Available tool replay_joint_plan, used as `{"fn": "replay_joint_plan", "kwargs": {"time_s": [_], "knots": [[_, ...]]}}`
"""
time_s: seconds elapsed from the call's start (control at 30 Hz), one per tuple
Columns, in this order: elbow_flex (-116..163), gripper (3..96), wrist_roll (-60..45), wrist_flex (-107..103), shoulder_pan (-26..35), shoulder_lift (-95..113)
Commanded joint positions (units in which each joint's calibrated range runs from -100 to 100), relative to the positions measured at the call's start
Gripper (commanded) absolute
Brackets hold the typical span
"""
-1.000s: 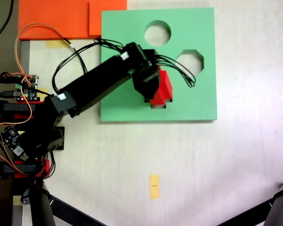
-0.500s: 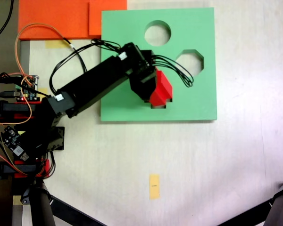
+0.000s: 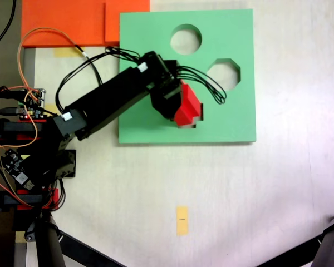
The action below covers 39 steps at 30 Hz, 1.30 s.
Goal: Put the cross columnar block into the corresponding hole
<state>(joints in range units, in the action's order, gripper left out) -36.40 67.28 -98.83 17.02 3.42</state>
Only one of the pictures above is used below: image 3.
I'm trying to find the red cross columnar block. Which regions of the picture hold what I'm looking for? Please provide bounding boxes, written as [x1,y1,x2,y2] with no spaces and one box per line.
[173,82,204,129]

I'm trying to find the green shape hole board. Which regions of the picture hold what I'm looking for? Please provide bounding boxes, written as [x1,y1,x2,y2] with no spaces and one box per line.
[118,8,257,145]

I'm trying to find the orange block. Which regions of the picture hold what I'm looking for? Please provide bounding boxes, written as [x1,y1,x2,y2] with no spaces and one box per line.
[21,0,151,47]

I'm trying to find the yellow tape marker with line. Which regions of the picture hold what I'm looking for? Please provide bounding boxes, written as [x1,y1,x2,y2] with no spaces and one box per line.
[175,205,189,236]

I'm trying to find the red black table clamp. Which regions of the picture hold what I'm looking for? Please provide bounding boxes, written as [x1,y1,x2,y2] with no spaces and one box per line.
[0,118,55,141]
[0,187,60,212]

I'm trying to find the black circuit board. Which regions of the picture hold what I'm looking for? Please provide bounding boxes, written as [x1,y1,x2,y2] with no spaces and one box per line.
[0,149,38,192]

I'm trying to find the black tripod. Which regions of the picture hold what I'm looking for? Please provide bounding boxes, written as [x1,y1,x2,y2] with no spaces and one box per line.
[256,210,334,267]
[23,212,127,267]

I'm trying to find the black gripper wire loop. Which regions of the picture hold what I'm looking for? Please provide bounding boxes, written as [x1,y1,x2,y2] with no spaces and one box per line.
[172,65,228,105]

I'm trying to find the long black wire bundle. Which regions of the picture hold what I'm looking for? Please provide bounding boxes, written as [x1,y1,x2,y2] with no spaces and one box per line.
[55,46,143,116]

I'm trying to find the long orange wire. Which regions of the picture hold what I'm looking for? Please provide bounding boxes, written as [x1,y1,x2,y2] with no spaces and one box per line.
[17,27,86,94]

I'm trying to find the thin red wire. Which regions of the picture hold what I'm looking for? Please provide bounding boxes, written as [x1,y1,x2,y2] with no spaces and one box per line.
[0,85,40,101]

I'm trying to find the black USB cable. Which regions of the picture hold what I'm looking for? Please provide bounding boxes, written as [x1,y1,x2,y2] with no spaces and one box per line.
[0,107,25,116]

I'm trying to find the thick black cable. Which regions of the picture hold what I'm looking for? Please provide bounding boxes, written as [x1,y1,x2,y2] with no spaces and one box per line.
[0,0,17,76]

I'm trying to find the thin red orange wires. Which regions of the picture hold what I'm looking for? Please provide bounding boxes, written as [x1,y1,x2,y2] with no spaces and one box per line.
[0,160,22,201]

